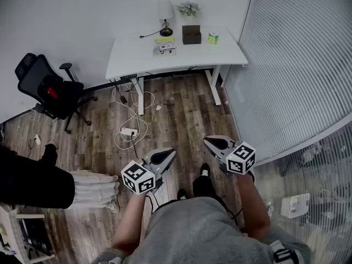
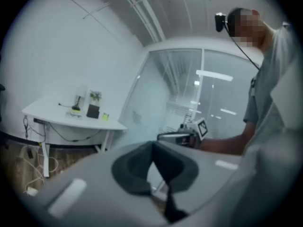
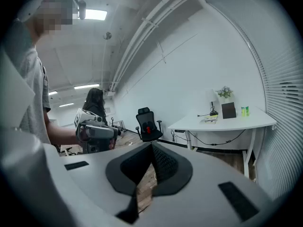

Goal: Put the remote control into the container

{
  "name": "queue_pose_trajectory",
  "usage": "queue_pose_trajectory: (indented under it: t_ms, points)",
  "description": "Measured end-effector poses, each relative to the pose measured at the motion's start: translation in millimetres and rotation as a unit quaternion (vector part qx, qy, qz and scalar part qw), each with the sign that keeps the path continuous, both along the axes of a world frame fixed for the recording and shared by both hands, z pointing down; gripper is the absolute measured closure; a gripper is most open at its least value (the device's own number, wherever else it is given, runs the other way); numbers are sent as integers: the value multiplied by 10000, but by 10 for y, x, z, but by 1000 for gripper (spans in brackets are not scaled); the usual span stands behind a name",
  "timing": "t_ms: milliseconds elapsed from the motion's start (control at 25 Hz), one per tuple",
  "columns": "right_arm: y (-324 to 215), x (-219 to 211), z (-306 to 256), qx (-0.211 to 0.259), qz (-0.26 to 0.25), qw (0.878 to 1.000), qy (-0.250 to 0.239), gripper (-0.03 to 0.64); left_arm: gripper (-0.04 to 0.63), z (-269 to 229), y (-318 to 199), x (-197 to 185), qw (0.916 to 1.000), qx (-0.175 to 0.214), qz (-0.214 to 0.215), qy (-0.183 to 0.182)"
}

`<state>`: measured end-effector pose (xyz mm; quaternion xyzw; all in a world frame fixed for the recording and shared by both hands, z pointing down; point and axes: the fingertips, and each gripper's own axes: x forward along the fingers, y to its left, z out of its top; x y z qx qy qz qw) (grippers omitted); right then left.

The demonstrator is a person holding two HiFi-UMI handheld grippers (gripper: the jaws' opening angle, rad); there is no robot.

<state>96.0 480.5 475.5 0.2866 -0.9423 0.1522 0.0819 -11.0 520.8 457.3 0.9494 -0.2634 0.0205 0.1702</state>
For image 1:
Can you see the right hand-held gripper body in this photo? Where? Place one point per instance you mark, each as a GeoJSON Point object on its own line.
{"type": "Point", "coordinates": [240, 158]}

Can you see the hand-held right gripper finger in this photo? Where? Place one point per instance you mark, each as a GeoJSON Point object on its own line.
{"type": "Point", "coordinates": [217, 150]}
{"type": "Point", "coordinates": [220, 139]}

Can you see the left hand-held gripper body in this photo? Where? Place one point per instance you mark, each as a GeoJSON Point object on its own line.
{"type": "Point", "coordinates": [138, 180]}

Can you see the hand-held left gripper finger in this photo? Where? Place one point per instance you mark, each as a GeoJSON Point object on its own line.
{"type": "Point", "coordinates": [166, 164]}
{"type": "Point", "coordinates": [154, 154]}

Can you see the dark brown wooden box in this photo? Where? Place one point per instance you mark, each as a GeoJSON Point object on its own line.
{"type": "Point", "coordinates": [191, 38]}

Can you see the person's left forearm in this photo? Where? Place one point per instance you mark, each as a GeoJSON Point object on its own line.
{"type": "Point", "coordinates": [129, 221]}

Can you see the person's right forearm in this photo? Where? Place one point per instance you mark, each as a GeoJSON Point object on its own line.
{"type": "Point", "coordinates": [253, 208]}

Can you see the white box appliance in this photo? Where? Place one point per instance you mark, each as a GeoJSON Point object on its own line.
{"type": "Point", "coordinates": [295, 205]}

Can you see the person's black sneaker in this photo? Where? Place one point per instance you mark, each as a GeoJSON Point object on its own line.
{"type": "Point", "coordinates": [205, 170]}
{"type": "Point", "coordinates": [182, 194]}

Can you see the person's black trousers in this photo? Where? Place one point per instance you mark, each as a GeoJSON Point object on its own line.
{"type": "Point", "coordinates": [203, 187]}

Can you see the white desk leg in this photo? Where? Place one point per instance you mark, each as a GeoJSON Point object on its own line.
{"type": "Point", "coordinates": [140, 98]}
{"type": "Point", "coordinates": [215, 89]}

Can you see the black power adapter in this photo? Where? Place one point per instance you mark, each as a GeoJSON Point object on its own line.
{"type": "Point", "coordinates": [123, 100]}

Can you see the person's grey shirt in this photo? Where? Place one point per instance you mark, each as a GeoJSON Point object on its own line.
{"type": "Point", "coordinates": [192, 230]}

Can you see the white venetian blinds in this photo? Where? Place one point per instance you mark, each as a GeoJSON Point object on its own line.
{"type": "Point", "coordinates": [288, 65]}

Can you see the white charger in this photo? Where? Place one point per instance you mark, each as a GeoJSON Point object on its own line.
{"type": "Point", "coordinates": [37, 139]}

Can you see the yellow-green grey book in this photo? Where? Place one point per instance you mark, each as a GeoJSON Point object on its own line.
{"type": "Point", "coordinates": [163, 40]}

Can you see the red item on chair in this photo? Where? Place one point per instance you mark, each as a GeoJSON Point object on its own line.
{"type": "Point", "coordinates": [52, 93]}

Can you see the flower bouquet in white vase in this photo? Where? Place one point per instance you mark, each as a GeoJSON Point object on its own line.
{"type": "Point", "coordinates": [188, 8]}

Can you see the white shade table lamp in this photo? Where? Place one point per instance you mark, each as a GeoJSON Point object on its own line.
{"type": "Point", "coordinates": [165, 8]}

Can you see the black office chair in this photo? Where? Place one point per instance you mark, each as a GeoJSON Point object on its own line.
{"type": "Point", "coordinates": [30, 73]}

